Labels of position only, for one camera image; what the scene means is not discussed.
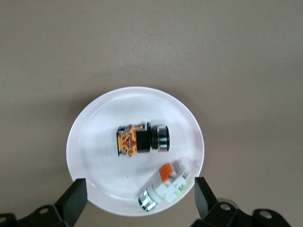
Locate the pink round plate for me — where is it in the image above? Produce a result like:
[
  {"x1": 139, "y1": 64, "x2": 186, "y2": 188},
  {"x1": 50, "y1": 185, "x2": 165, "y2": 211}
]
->
[{"x1": 66, "y1": 86, "x2": 205, "y2": 217}]

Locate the orange black push-button switch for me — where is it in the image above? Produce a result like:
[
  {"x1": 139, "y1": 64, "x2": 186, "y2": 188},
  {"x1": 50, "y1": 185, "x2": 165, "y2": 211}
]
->
[{"x1": 116, "y1": 122, "x2": 171, "y2": 158}]

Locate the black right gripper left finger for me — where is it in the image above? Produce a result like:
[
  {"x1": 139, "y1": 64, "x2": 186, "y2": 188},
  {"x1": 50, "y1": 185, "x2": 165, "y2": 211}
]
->
[{"x1": 0, "y1": 178, "x2": 88, "y2": 227}]

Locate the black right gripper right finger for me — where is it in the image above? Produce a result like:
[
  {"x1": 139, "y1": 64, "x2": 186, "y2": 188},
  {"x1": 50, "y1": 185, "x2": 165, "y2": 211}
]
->
[{"x1": 190, "y1": 176, "x2": 291, "y2": 227}]

